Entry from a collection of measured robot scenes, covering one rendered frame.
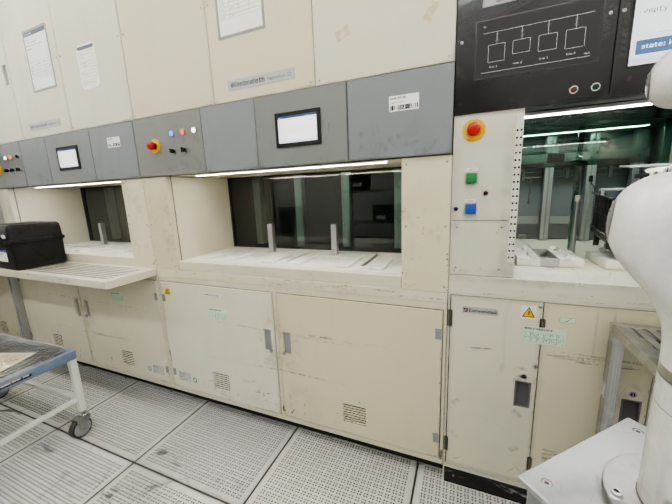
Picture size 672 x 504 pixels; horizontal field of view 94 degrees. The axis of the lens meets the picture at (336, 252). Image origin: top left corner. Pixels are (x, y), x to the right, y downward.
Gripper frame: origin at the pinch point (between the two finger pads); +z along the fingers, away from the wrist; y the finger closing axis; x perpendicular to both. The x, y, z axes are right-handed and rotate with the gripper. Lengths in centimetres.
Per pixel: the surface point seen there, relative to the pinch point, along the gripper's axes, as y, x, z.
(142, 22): -196, 77, -23
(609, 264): -10.0, -29.8, -4.5
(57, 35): -260, 85, -22
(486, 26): -54, 45, -24
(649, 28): -15.4, 36.7, -24.4
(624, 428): -31, -43, -77
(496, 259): -47, -26, -23
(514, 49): -46, 38, -24
